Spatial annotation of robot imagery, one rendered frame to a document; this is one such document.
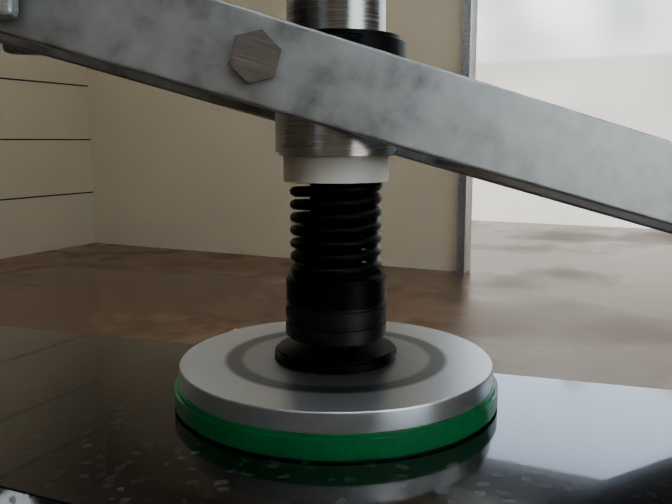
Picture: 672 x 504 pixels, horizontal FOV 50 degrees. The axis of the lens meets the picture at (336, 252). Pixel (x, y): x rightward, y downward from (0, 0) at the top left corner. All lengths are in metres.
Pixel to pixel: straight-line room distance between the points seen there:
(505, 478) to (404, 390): 0.08
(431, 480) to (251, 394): 0.12
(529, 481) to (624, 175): 0.20
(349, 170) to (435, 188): 5.08
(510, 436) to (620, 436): 0.07
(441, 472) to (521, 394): 0.14
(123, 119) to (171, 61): 6.65
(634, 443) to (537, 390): 0.10
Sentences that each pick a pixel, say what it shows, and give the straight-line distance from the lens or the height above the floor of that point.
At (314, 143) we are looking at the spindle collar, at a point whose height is 0.98.
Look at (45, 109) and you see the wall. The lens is 7.00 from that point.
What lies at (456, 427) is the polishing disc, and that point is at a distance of 0.44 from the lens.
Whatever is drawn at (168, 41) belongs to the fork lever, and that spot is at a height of 1.03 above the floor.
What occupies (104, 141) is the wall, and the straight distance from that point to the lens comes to 7.23.
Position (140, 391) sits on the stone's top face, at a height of 0.80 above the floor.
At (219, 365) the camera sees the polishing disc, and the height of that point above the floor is 0.83.
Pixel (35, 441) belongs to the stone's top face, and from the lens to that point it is 0.47.
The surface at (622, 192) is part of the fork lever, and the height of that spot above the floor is 0.95.
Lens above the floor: 0.98
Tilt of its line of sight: 9 degrees down
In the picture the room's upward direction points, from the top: straight up
